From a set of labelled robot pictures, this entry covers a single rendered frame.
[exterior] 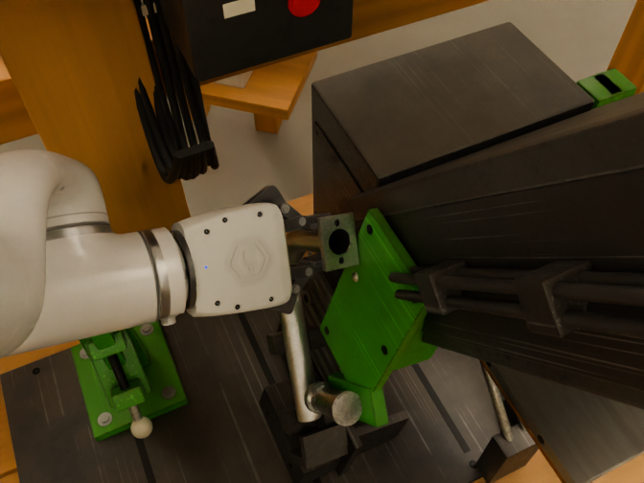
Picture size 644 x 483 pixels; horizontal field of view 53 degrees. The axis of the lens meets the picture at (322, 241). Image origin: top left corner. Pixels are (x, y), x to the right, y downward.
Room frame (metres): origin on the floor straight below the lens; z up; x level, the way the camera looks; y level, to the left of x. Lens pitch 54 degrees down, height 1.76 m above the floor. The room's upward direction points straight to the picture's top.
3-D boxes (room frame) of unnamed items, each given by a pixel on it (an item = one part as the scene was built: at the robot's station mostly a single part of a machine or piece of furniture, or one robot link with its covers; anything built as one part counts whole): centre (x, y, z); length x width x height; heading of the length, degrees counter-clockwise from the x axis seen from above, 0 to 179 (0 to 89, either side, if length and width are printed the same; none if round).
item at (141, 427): (0.31, 0.24, 0.96); 0.06 x 0.03 x 0.06; 25
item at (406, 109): (0.61, -0.16, 1.07); 0.30 x 0.18 x 0.34; 115
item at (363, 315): (0.35, -0.08, 1.17); 0.13 x 0.12 x 0.20; 115
